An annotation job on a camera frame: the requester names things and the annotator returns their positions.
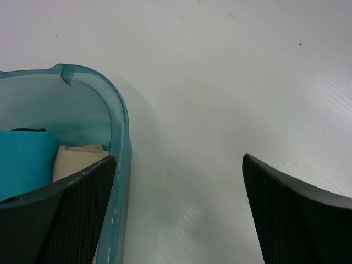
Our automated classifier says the rolled beige t shirt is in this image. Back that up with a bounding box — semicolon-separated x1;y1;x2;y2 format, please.
52;144;109;182

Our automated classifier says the rolled green t shirt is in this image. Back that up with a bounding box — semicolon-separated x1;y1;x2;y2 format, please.
10;128;46;133

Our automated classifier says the teal translucent plastic bin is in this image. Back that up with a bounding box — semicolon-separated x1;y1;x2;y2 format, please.
1;64;131;263

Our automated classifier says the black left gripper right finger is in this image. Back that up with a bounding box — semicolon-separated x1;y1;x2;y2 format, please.
242;154;351;263

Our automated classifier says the rolled blue t shirt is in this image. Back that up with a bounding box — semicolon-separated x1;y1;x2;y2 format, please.
1;130;59;200

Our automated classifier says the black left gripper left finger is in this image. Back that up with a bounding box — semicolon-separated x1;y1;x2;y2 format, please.
1;156;117;263

